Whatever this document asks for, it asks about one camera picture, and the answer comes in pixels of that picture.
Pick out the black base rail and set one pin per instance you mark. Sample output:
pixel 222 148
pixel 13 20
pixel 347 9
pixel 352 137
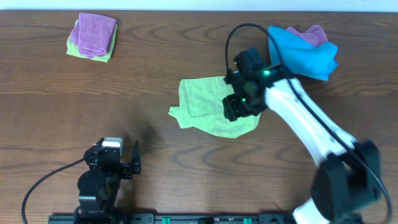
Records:
pixel 148 218

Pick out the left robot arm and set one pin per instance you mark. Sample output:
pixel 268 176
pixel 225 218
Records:
pixel 99 185

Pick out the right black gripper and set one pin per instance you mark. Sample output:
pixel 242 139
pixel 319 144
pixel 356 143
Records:
pixel 233 111

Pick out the purple crumpled cloth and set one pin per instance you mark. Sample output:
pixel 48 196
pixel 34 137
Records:
pixel 314 35

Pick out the green microfibre cloth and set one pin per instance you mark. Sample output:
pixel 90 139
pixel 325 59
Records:
pixel 200 106

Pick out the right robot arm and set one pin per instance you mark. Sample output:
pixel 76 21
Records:
pixel 348 171

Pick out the folded green cloth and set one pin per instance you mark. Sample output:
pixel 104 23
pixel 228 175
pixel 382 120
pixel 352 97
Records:
pixel 72 47

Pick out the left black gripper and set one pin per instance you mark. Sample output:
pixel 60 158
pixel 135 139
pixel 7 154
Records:
pixel 131 168

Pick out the blue crumpled cloth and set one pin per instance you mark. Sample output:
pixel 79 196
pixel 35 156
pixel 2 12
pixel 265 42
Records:
pixel 300 57

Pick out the folded purple cloth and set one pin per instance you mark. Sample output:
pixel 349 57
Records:
pixel 93 34

